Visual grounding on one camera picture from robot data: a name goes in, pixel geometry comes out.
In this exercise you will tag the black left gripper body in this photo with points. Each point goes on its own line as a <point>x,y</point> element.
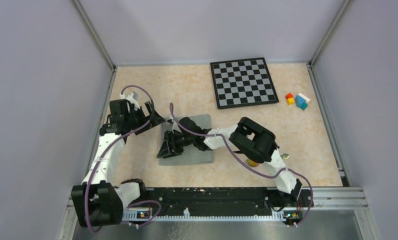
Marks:
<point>136,118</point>

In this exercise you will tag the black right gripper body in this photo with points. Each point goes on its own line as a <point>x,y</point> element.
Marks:
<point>186,140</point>

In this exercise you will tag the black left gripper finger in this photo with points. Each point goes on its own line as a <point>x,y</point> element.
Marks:
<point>151,109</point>
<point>155,119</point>

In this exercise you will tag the grey cloth napkin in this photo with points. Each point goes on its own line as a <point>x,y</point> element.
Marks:
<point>191,155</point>

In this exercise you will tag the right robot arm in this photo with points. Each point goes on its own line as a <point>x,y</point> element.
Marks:
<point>248,137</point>

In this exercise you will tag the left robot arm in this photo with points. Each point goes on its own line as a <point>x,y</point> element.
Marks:
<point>103,175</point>

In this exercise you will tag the iridescent metal spoon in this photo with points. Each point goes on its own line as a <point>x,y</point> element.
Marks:
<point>253,164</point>

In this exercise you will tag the black and grey chessboard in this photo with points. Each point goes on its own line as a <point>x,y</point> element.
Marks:
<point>242,83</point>

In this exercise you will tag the yellow wooden block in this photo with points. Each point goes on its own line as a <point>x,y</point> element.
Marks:
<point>290,101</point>

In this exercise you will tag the red wooden block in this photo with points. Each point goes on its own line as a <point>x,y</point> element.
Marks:
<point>289,95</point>

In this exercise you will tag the blue wooden block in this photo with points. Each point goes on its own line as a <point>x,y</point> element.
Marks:
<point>299,101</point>

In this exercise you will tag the teal wooden block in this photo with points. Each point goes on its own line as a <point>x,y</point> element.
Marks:
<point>303,106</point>

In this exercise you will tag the white wooden block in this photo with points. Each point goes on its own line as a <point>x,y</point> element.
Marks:
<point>304,97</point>

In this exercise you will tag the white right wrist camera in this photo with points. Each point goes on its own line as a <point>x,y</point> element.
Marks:
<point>174,125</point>

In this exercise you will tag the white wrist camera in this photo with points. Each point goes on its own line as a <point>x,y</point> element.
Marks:
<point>174,125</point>
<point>132,98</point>

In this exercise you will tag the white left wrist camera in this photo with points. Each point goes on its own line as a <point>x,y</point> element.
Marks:
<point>132,98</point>

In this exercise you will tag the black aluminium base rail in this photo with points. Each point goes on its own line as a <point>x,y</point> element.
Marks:
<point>222,204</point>

